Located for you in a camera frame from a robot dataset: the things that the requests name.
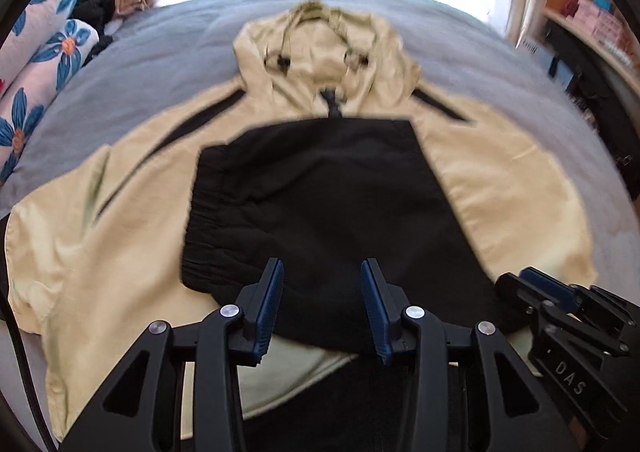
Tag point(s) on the blue floral folded quilt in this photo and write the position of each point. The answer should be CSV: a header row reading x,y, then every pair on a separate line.
x,y
30,97

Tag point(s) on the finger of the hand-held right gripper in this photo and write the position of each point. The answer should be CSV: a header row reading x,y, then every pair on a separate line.
x,y
545,282
512,289

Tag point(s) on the white and blue cardboard box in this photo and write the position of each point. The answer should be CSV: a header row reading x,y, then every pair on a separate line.
x,y
530,48

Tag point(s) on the pink storage drawer boxes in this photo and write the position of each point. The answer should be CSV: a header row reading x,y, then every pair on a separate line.
x,y
605,22

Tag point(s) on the grey-blue bed blanket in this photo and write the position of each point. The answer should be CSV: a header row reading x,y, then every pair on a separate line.
x,y
175,57

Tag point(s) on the black clothes pile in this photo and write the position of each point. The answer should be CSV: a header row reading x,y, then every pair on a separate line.
x,y
95,2

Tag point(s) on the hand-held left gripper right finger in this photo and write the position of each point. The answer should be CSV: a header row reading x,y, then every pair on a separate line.
x,y
372,312

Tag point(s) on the black bag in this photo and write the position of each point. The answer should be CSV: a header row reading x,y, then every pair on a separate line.
x,y
600,97

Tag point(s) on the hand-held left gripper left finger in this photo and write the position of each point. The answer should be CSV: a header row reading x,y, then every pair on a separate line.
x,y
267,312

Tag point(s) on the beige and black hooded jacket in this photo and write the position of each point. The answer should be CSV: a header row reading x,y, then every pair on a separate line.
x,y
500,172

